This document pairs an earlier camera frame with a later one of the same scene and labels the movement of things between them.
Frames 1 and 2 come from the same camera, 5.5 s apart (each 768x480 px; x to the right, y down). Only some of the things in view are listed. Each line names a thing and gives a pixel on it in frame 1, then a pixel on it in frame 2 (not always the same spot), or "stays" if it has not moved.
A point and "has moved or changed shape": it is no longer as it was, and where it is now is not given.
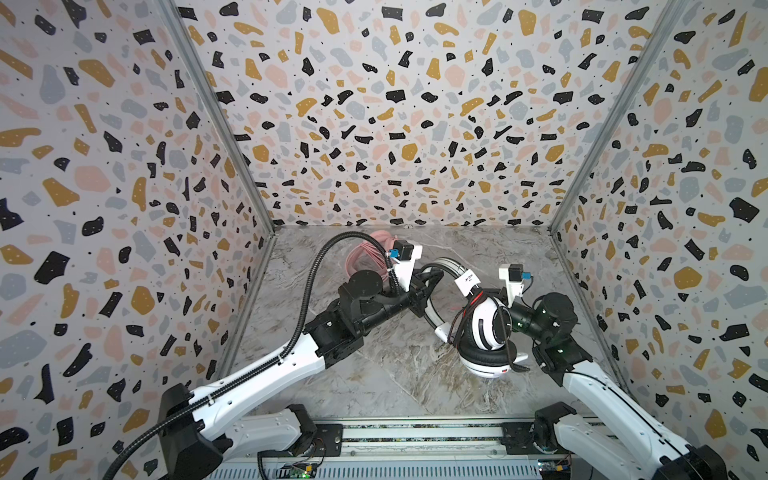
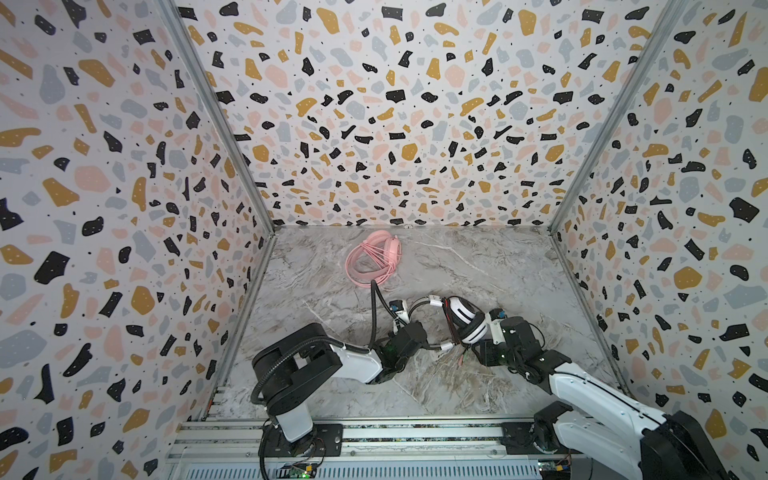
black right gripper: [512, 318] to [489, 348]
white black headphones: [479, 329] has moved or changed shape
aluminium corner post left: [177, 18] stays
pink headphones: [367, 255] stays
